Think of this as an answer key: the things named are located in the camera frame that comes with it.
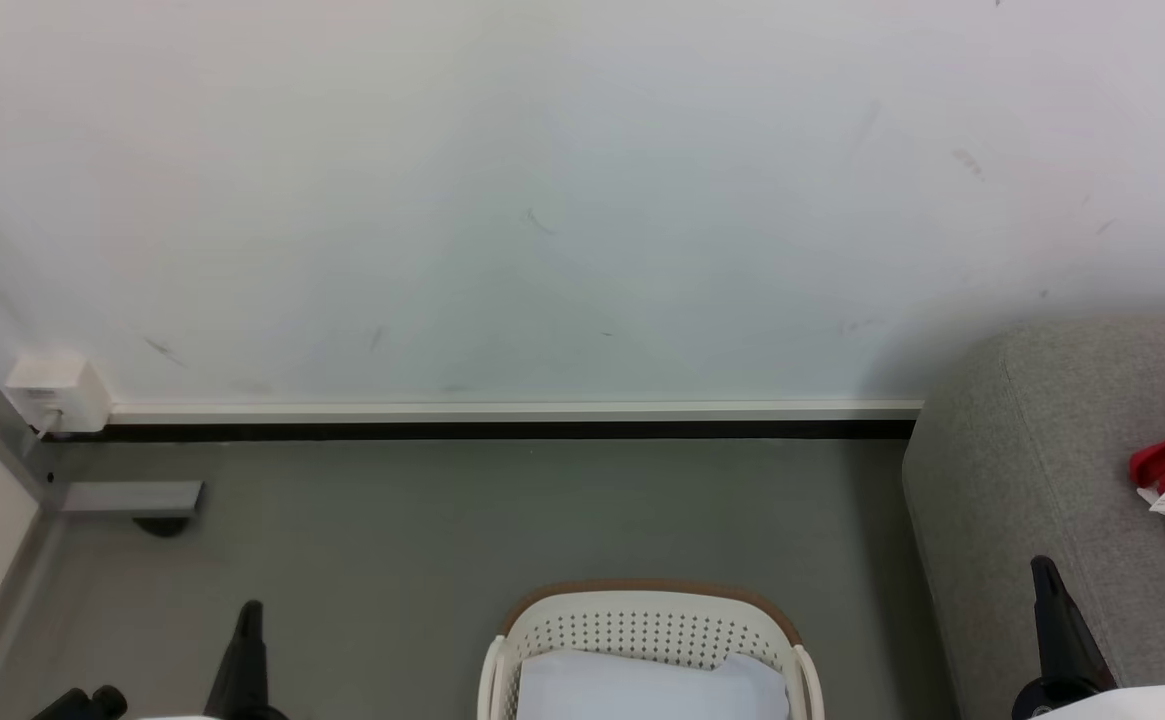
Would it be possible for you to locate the grey fabric sofa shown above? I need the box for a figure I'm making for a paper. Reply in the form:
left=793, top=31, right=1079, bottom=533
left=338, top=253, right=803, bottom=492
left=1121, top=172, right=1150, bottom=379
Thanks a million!
left=902, top=318, right=1165, bottom=720

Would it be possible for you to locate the black skirting strip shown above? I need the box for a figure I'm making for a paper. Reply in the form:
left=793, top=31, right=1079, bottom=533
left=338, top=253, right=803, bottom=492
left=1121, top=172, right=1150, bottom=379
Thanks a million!
left=42, top=420, right=918, bottom=442

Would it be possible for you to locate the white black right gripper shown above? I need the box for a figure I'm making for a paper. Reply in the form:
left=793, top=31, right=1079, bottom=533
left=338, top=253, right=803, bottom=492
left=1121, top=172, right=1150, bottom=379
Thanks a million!
left=1010, top=555, right=1165, bottom=720

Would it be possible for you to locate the pale white cloth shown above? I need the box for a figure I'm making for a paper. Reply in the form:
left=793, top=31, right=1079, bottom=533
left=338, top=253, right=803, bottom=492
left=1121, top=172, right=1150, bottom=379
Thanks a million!
left=515, top=648, right=791, bottom=720

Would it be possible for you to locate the grey metal partition foot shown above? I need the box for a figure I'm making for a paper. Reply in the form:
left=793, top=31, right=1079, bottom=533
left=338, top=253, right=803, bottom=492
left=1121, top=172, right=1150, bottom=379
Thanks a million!
left=62, top=481, right=205, bottom=517

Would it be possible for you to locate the cream perforated laundry basket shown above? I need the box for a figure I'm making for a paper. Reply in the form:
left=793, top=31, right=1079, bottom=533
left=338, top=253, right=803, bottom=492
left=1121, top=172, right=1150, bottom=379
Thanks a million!
left=477, top=580, right=825, bottom=720

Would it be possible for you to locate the white wall socket box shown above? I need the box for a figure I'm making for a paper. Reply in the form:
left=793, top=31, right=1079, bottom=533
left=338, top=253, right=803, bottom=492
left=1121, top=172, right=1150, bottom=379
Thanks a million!
left=5, top=350, right=113, bottom=434

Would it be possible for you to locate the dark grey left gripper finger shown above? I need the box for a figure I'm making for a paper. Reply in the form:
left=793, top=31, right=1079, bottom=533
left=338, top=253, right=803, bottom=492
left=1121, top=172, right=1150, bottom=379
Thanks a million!
left=204, top=599, right=289, bottom=720

